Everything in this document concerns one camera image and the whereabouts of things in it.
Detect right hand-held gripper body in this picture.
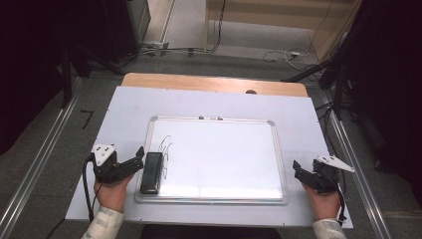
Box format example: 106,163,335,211
312,155,356,194

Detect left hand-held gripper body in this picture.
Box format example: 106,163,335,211
91,142,134,184

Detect black whiteboard eraser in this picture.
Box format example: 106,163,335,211
139,151,164,195

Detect silver framed whiteboard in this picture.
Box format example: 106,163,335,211
133,115,289,206

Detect person's right hand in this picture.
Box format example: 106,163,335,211
302,183,342,222

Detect person's left hand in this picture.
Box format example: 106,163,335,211
93,173,134,214

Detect white table cover sheet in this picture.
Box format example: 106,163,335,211
65,85,354,230

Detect black metal stand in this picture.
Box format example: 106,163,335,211
332,63,346,121

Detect grey power strip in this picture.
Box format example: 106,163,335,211
140,40,170,58

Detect black curtain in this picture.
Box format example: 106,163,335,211
0,0,110,157
341,0,422,208

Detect dark cabinet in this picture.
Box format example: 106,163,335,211
99,0,152,64

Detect light wooden shelf unit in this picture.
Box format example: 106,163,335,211
203,0,363,63

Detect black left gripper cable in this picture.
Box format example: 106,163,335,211
82,154,98,223

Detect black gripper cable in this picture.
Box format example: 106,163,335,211
82,154,98,223
326,170,348,227

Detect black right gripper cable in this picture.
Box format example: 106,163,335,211
326,170,348,227

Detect aluminium floor rail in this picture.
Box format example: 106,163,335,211
0,78,84,239
319,91,394,239

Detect black floor cables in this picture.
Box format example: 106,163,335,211
115,0,228,68

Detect white floor cable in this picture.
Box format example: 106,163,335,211
263,47,312,72

